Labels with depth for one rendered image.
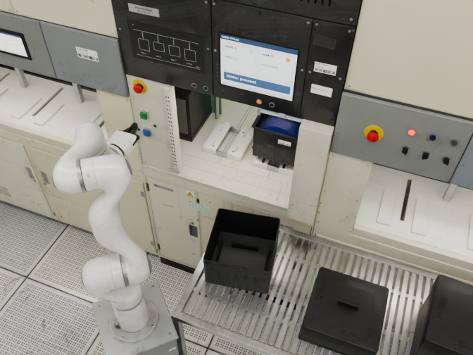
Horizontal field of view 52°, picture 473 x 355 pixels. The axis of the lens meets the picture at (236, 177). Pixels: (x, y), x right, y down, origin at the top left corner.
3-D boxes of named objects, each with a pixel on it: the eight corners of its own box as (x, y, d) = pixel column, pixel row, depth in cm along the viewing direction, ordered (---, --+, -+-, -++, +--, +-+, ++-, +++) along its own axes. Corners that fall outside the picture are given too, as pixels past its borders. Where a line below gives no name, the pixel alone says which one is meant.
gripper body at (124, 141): (104, 156, 198) (118, 139, 206) (126, 162, 196) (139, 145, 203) (101, 142, 193) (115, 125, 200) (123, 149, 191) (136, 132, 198)
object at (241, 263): (218, 231, 223) (217, 207, 210) (278, 241, 219) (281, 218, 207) (203, 282, 204) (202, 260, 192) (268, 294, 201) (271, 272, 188)
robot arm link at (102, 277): (145, 306, 176) (136, 271, 159) (93, 319, 172) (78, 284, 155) (140, 279, 184) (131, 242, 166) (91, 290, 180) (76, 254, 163)
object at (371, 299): (297, 339, 188) (300, 323, 178) (316, 277, 206) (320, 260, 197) (372, 365, 181) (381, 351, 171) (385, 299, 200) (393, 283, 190)
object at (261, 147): (248, 160, 235) (250, 109, 212) (262, 134, 248) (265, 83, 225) (296, 173, 229) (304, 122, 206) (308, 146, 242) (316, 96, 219)
